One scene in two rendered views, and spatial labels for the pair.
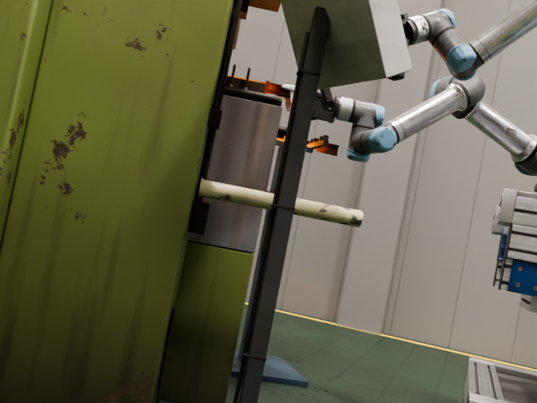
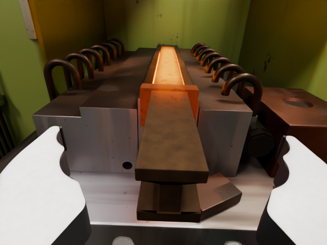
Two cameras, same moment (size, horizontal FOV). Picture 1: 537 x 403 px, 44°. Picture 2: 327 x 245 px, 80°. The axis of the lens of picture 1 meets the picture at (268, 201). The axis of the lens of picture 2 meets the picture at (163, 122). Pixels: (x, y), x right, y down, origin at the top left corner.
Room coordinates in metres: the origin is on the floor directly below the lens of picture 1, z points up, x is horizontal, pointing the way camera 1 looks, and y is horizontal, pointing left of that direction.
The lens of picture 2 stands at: (2.12, -0.08, 1.06)
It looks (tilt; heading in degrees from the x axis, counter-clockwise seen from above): 28 degrees down; 94
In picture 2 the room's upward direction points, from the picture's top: 2 degrees clockwise
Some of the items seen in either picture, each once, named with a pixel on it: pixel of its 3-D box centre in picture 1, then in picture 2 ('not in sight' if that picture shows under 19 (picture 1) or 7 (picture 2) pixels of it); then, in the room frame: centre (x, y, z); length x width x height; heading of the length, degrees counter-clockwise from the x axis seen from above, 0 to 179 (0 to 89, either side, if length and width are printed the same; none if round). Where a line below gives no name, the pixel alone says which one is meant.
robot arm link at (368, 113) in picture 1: (366, 114); not in sight; (2.14, -0.26, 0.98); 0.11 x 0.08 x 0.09; 94
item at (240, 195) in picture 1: (281, 203); not in sight; (1.75, -0.03, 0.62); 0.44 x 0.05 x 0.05; 94
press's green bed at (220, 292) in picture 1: (151, 306); not in sight; (2.12, 0.31, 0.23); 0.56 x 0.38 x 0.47; 94
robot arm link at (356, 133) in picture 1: (362, 143); not in sight; (2.12, -0.26, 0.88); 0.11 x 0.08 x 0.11; 18
